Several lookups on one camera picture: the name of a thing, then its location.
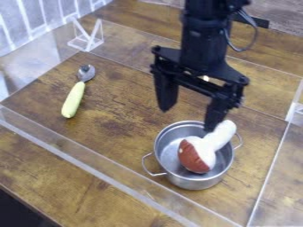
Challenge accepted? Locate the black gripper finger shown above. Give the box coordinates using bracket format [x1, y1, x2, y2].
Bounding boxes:
[204, 95, 233, 132]
[153, 72, 178, 112]

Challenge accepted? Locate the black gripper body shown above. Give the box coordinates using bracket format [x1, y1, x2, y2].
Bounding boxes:
[150, 45, 249, 108]

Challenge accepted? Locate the silver pot with handles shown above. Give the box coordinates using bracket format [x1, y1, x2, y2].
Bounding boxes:
[141, 121, 242, 190]

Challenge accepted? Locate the red plush mushroom toy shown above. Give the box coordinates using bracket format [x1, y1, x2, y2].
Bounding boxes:
[177, 120, 236, 174]

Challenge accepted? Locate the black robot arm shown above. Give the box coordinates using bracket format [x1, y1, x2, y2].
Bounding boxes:
[150, 0, 249, 132]

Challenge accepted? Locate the black bar at table back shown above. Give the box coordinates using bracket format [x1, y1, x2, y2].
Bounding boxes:
[233, 14, 269, 28]

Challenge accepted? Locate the clear acrylic front barrier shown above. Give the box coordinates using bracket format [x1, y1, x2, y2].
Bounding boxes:
[0, 105, 240, 227]

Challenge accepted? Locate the spoon with yellow-green handle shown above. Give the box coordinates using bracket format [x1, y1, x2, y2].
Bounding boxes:
[61, 65, 95, 119]

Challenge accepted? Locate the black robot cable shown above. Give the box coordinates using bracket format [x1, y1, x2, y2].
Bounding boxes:
[222, 8, 258, 53]

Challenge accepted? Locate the clear acrylic triangular bracket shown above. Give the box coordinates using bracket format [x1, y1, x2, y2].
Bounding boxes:
[67, 19, 103, 52]

